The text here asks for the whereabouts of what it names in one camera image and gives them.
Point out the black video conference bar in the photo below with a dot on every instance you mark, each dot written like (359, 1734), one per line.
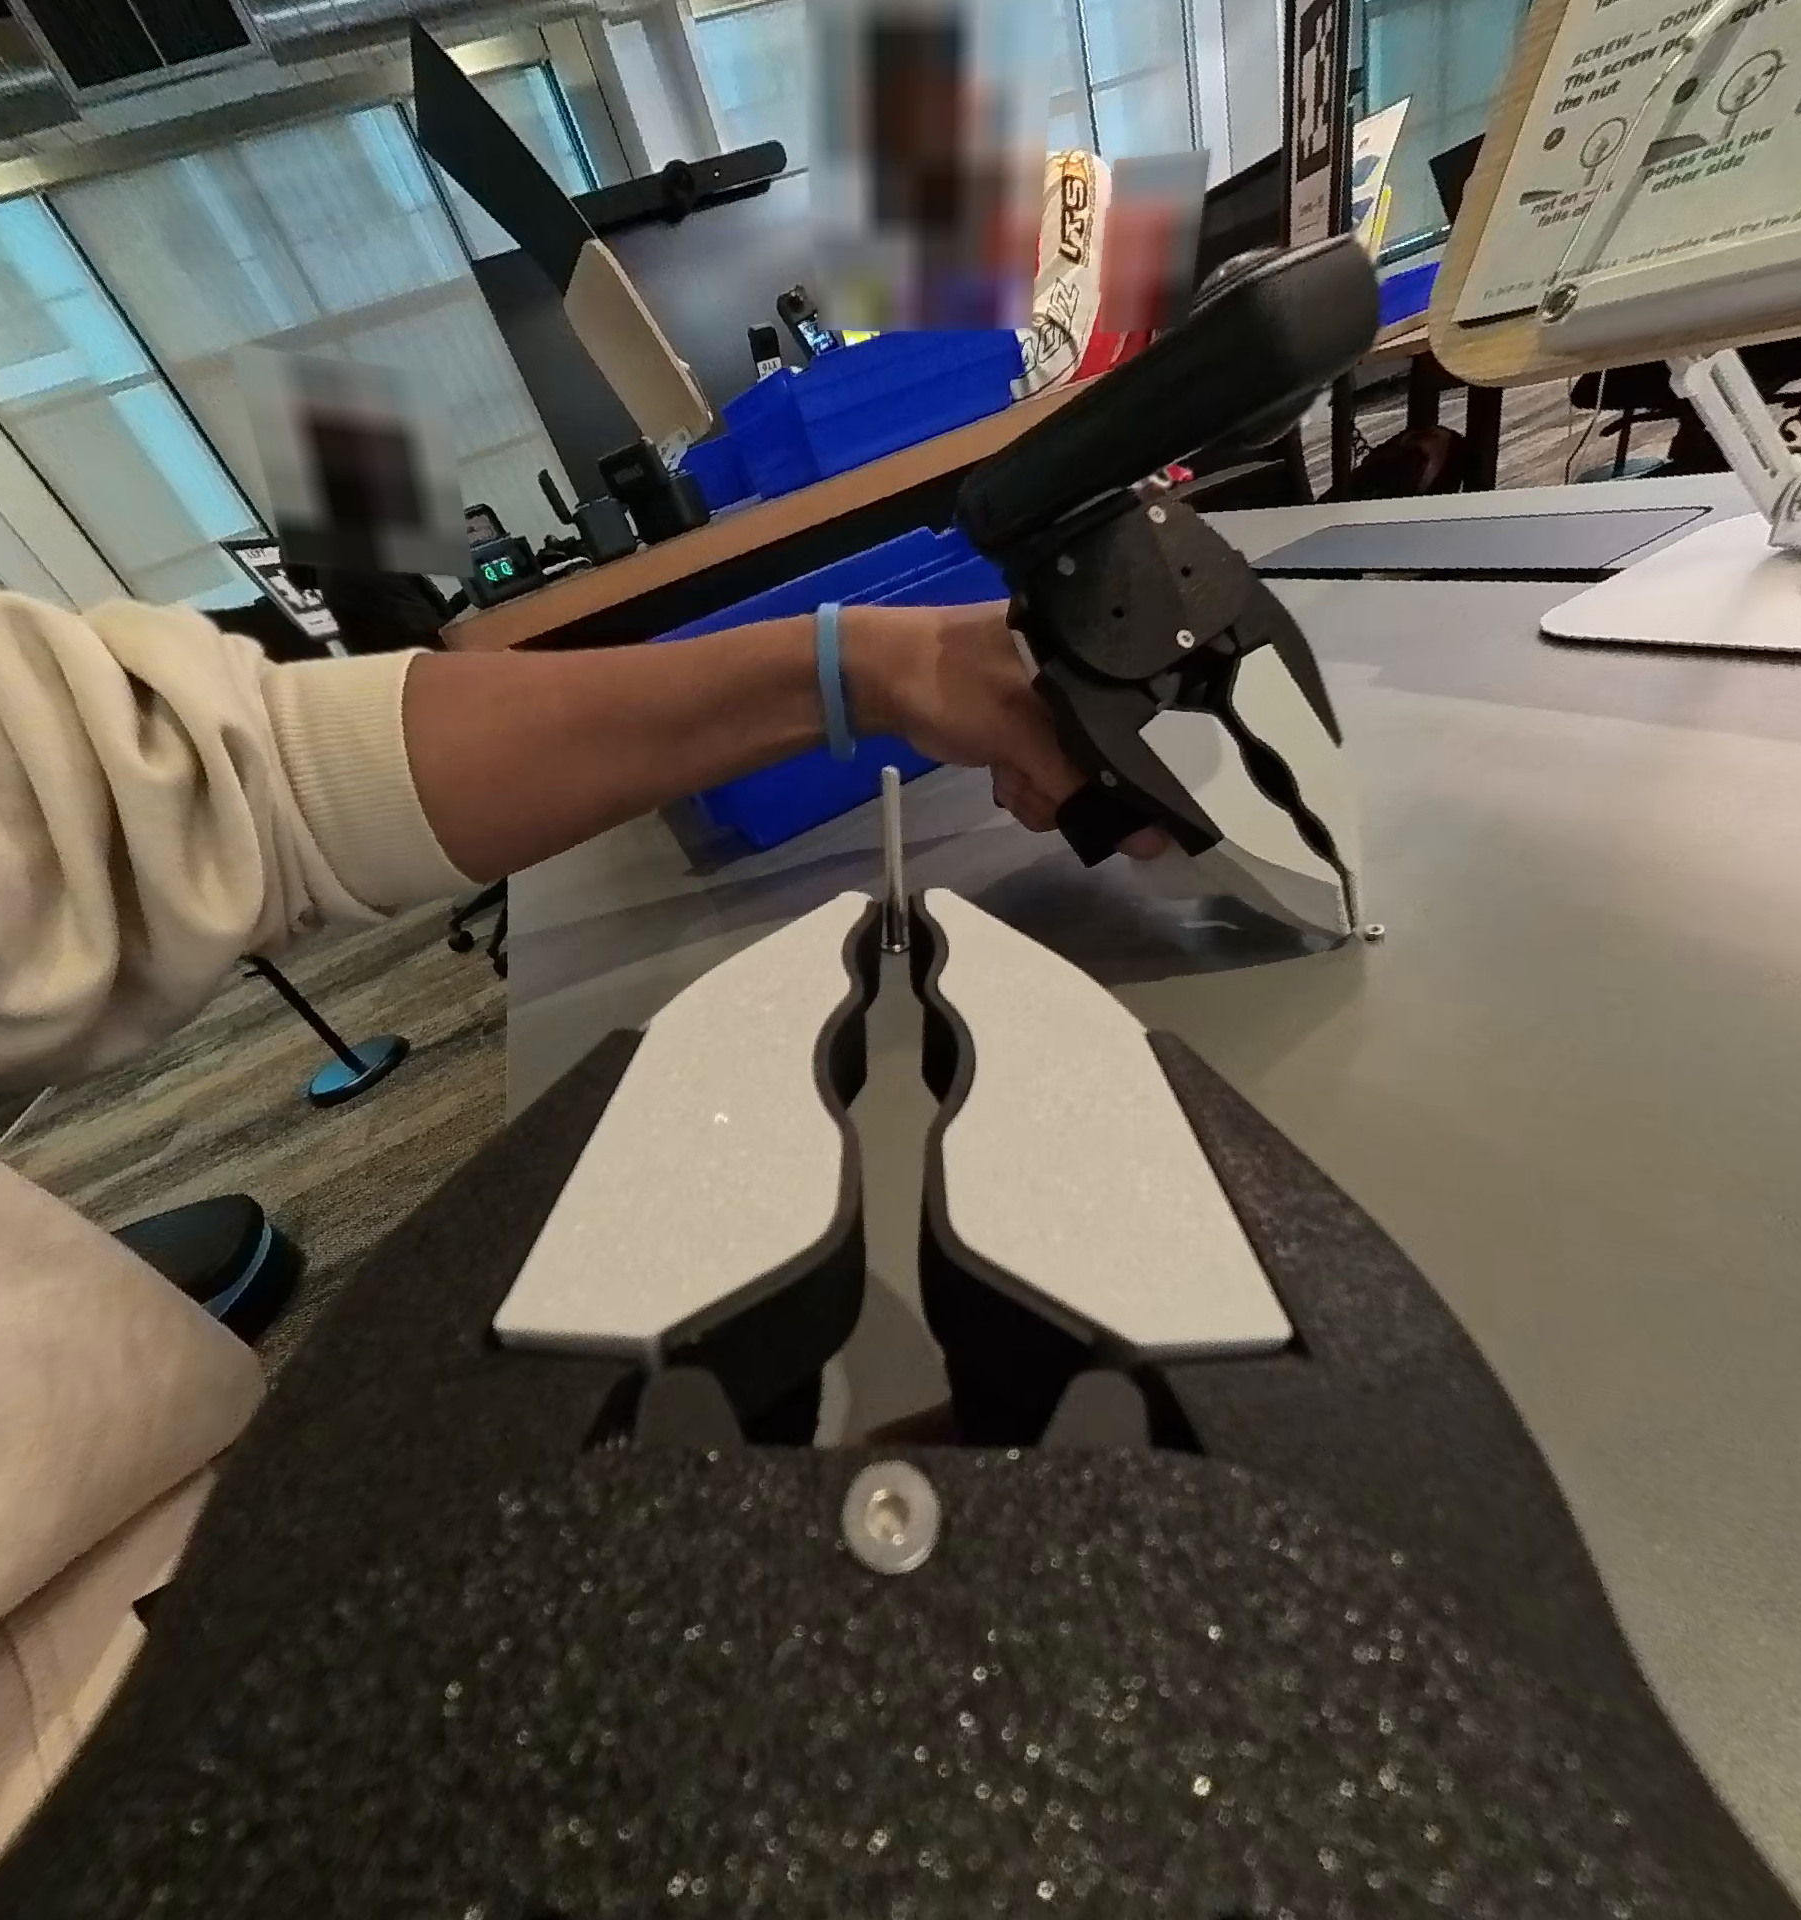
(691, 183)

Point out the wooden office desk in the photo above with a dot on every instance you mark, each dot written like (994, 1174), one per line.
(661, 563)

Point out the person's left forearm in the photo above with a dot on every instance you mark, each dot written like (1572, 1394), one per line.
(541, 751)

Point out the fiducial marker board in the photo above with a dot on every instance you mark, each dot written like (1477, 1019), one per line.
(1319, 107)

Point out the black round stand base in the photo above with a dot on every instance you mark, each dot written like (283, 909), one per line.
(211, 1253)

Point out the black wall display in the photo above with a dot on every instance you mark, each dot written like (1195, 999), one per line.
(721, 299)

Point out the blue plastic bin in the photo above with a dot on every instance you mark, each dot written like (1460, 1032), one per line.
(840, 810)
(916, 382)
(736, 452)

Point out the black light stand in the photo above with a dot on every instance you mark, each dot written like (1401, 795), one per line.
(356, 1068)

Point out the black battery charger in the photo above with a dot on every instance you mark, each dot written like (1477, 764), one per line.
(655, 487)

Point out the blue wristband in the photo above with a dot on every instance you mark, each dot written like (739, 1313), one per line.
(837, 691)

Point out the black power station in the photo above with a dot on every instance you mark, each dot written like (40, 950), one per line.
(499, 567)

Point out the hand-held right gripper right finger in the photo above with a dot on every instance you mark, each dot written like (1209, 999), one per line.
(1112, 1186)

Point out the printed instruction sheet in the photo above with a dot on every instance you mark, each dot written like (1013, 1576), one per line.
(1622, 151)

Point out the silver bolt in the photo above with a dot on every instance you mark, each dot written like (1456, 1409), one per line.
(892, 858)

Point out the brown cardboard sheet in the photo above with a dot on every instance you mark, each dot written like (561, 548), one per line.
(640, 344)

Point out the grey table hatch cover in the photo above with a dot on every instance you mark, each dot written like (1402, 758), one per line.
(1472, 540)

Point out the black flag panel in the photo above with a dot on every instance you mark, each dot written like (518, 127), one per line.
(496, 151)

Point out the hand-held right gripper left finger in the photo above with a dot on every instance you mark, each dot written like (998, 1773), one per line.
(675, 1186)

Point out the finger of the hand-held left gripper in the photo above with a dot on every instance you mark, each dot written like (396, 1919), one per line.
(1314, 779)
(1246, 838)

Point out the white metal document stand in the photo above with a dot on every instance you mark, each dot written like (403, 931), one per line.
(1711, 601)

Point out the person's left hand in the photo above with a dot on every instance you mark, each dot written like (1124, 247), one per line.
(961, 691)

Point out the person's cream sweater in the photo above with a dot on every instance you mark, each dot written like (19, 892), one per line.
(47, 1427)

